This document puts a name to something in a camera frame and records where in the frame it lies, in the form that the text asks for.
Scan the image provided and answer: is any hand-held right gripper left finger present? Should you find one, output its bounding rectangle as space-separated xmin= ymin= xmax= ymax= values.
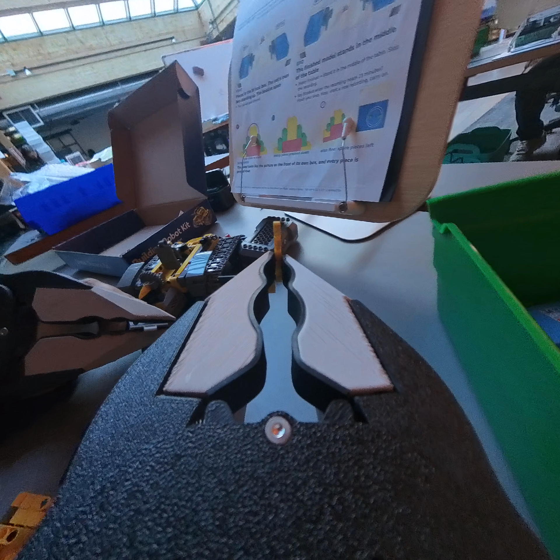
xmin=163 ymin=251 xmax=275 ymax=396

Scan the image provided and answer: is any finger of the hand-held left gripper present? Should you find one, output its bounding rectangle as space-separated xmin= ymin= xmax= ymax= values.
xmin=33 ymin=279 xmax=176 ymax=324
xmin=24 ymin=327 xmax=168 ymax=377

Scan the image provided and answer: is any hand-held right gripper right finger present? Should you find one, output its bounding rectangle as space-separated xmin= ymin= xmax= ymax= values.
xmin=283 ymin=255 xmax=394 ymax=396

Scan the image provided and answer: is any yellow thin holed block beam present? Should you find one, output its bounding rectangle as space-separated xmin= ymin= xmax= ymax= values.
xmin=269 ymin=220 xmax=286 ymax=295

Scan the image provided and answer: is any yellow block frame assembly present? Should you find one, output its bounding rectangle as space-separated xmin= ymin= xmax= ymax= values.
xmin=0 ymin=491 xmax=55 ymax=555

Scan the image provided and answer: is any grey desk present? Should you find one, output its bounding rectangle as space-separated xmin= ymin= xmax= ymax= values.
xmin=0 ymin=161 xmax=560 ymax=560

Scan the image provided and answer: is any black yellow toy block vehicle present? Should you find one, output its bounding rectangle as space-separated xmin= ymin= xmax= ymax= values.
xmin=117 ymin=233 xmax=249 ymax=312

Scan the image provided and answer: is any blue storage bin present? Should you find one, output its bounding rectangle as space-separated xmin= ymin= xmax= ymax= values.
xmin=12 ymin=162 xmax=122 ymax=238

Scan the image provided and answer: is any dark grey studded block shell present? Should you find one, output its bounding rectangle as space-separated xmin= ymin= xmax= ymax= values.
xmin=237 ymin=216 xmax=300 ymax=260

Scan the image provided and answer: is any white plastic bag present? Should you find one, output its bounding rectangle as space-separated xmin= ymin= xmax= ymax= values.
xmin=8 ymin=163 xmax=95 ymax=190

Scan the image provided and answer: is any brown cardboard box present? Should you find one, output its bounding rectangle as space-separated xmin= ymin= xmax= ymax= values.
xmin=107 ymin=59 xmax=209 ymax=227

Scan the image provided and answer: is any black device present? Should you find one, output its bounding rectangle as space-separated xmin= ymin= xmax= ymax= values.
xmin=204 ymin=169 xmax=237 ymax=214

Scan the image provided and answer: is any green storage bin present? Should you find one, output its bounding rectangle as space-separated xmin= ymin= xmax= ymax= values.
xmin=426 ymin=170 xmax=560 ymax=557

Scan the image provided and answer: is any dark green crate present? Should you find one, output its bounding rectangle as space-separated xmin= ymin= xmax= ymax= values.
xmin=441 ymin=126 xmax=513 ymax=165

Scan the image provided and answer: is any white board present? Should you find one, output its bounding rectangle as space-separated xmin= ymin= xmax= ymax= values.
xmin=161 ymin=38 xmax=235 ymax=128

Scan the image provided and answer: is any printed instruction sheet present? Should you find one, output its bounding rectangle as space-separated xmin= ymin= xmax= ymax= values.
xmin=230 ymin=0 xmax=424 ymax=204

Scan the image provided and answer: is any instruction sheet on stand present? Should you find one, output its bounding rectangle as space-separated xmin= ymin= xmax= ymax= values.
xmin=227 ymin=0 xmax=485 ymax=243

